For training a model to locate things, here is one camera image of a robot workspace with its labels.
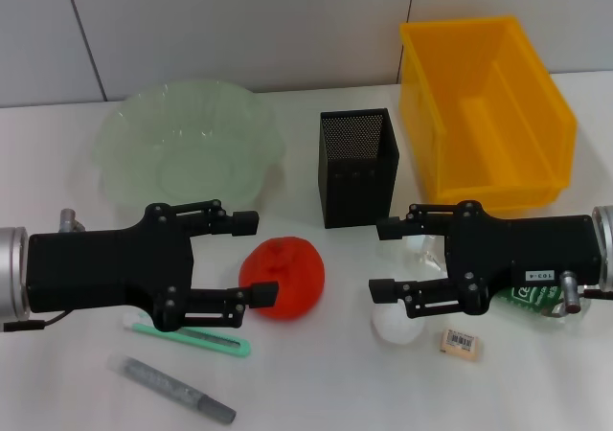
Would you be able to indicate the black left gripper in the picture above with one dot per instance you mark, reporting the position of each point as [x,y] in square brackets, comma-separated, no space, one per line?
[105,268]

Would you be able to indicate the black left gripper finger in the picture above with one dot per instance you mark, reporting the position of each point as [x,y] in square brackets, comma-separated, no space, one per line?
[263,294]

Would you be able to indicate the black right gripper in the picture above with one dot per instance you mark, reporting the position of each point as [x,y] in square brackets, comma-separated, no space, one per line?
[527,249]

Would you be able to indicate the white paper ball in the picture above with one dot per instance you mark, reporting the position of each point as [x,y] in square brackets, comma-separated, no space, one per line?
[395,328]

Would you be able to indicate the clear green-label water bottle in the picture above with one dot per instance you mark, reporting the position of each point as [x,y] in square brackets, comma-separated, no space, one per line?
[527,302]

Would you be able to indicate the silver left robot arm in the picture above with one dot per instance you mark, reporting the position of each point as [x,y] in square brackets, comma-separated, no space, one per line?
[12,273]

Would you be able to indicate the green utility knife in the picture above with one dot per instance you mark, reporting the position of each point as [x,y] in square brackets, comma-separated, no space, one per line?
[211,342]

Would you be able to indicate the black mesh pen holder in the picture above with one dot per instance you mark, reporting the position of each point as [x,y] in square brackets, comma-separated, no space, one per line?
[359,191]

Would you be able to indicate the pale green glass fruit plate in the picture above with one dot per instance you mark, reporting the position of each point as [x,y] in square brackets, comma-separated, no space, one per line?
[191,129]

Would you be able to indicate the beige eraser with barcode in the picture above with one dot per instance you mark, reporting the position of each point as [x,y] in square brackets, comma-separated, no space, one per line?
[460,344]

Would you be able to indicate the grey marker pen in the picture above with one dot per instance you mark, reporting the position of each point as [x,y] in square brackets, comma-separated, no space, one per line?
[167,385]

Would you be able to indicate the yellow plastic bin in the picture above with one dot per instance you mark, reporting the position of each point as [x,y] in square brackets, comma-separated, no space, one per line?
[431,91]

